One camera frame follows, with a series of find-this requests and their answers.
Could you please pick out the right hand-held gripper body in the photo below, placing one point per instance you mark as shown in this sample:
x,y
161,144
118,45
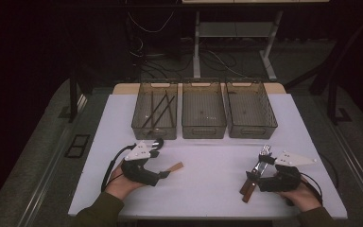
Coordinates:
x,y
282,181

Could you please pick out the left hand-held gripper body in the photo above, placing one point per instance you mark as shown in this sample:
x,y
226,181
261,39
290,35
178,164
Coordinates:
x,y
137,171

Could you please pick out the smoky clear plastic bin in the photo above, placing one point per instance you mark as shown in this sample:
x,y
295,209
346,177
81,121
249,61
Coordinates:
x,y
249,108
138,119
203,107

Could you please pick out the person's left hand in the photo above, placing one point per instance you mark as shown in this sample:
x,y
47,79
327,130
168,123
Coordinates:
x,y
118,184

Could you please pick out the person's right hand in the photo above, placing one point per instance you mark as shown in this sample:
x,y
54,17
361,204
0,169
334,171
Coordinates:
x,y
305,198

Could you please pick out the black metal stand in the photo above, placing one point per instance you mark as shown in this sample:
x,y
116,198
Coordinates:
x,y
331,104
73,101

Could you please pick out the metal floor rail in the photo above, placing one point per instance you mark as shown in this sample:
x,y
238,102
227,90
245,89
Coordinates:
x,y
46,179
359,178

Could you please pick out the white desk frame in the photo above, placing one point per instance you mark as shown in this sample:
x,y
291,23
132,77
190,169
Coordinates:
x,y
196,47

